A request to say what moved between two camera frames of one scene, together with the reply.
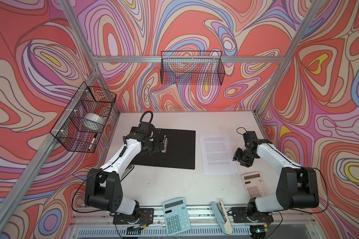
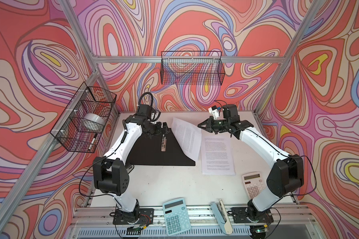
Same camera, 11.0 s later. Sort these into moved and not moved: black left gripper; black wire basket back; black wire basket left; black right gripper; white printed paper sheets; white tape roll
Moved: black right gripper; black left gripper
Not moved: white printed paper sheets; white tape roll; black wire basket left; black wire basket back
